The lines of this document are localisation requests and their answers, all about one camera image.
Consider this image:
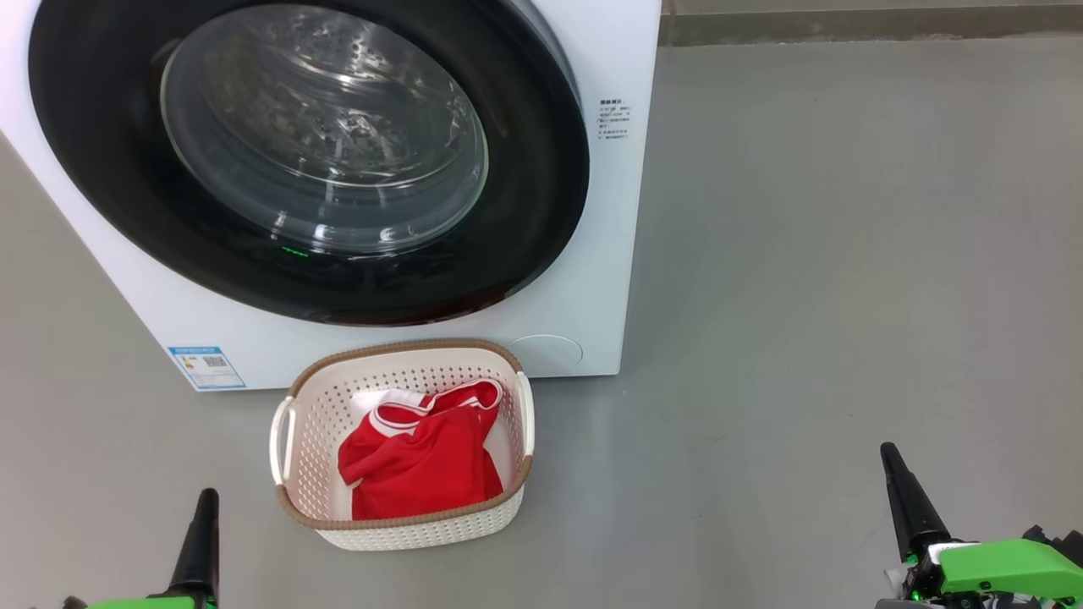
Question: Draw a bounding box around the red garment with white trim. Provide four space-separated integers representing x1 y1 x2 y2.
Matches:
338 379 506 522

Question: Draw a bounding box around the cream perforated laundry basket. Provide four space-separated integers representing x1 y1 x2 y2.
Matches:
269 339 536 551

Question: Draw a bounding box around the round drain filter cover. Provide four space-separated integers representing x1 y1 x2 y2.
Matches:
508 334 584 376

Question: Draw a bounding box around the black round glass washer door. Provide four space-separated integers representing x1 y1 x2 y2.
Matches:
28 0 591 327

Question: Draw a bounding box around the white front-load washing machine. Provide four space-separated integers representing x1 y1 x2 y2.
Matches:
0 0 662 392

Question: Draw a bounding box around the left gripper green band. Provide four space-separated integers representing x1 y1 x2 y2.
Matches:
61 488 220 609

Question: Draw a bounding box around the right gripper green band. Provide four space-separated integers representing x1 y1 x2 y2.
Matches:
876 442 1083 609

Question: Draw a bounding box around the blue energy label sticker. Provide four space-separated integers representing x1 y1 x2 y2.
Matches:
167 345 247 391

